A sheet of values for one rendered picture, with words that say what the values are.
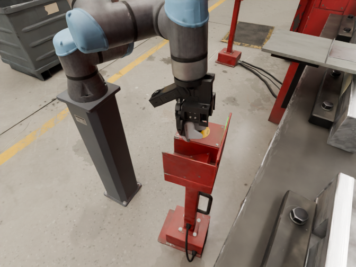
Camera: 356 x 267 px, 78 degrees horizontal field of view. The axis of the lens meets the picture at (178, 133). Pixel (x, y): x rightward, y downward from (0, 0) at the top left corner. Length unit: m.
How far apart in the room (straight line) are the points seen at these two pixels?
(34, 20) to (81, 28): 2.24
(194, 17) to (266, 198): 0.37
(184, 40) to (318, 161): 0.41
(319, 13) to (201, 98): 1.26
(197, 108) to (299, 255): 0.32
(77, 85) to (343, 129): 0.82
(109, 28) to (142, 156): 1.30
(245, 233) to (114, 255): 1.01
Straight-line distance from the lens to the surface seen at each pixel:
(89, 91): 0.89
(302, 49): 0.78
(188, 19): 0.41
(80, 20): 0.44
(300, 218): 0.45
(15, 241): 1.63
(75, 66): 0.85
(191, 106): 0.50
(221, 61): 2.78
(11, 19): 2.57
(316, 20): 1.67
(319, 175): 0.59
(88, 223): 1.48
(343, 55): 0.79
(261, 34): 3.72
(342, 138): 0.65
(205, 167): 0.61
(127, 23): 0.46
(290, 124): 0.67
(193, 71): 0.45
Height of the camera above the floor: 1.29
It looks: 46 degrees down
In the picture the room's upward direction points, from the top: straight up
